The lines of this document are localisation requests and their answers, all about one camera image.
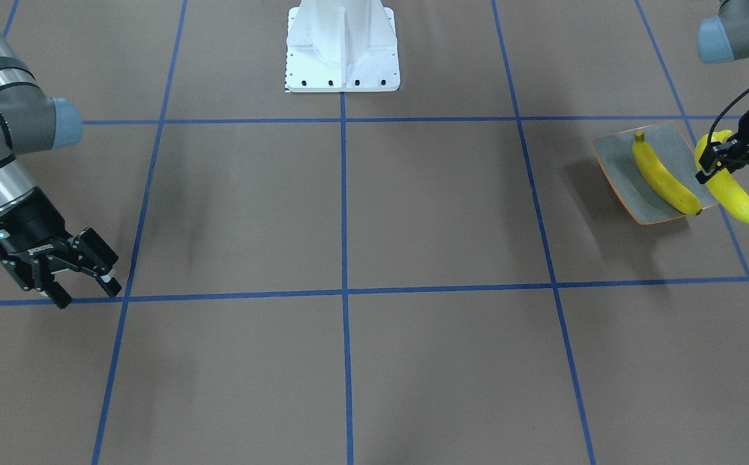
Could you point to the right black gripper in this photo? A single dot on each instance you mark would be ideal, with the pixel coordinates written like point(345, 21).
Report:
point(33, 221)

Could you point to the bright yellow banana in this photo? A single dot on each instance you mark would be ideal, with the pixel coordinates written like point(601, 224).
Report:
point(723, 186)

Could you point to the yellow banana dark tip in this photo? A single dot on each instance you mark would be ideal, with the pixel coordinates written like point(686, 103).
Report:
point(662, 182)

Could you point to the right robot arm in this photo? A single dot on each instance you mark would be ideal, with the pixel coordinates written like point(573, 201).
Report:
point(30, 122)

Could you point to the grey square plate orange rim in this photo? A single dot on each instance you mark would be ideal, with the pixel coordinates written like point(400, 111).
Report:
point(615, 157)

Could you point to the brown table mat blue grid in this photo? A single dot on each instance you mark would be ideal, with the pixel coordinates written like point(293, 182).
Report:
point(436, 275)

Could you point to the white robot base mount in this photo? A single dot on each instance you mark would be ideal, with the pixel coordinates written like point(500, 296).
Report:
point(341, 46)

